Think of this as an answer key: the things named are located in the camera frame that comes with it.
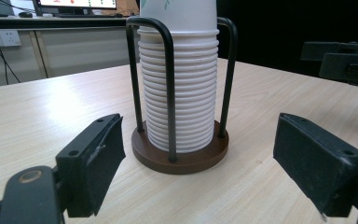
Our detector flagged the stack of white paper cups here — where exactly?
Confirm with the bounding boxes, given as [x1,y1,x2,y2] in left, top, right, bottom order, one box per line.
[136,28,221,154]

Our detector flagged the black outlet cable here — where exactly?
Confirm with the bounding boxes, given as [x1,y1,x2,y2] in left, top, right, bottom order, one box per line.
[0,38,21,86]

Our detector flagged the white wall power outlet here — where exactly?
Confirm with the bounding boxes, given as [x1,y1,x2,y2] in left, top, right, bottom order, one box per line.
[0,29,22,49]

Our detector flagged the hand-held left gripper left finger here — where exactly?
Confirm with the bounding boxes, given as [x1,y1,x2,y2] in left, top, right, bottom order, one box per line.
[55,113,127,218]

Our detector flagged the black desk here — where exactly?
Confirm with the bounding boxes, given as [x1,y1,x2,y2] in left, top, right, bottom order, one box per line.
[0,16,129,31]

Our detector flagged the leaf print paper cup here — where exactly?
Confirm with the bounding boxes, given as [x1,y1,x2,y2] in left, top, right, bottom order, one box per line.
[139,0,218,34]

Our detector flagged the black wire cup holder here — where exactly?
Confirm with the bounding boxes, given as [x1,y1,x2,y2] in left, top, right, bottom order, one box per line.
[125,16,239,175]

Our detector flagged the computer monitor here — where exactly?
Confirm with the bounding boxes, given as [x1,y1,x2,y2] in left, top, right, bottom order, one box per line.
[32,0,118,16]

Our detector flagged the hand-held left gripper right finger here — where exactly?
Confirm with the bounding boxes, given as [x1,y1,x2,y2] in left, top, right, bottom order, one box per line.
[272,112,358,218]

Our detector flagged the black keyboard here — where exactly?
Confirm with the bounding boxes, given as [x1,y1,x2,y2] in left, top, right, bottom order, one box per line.
[55,12,120,19]

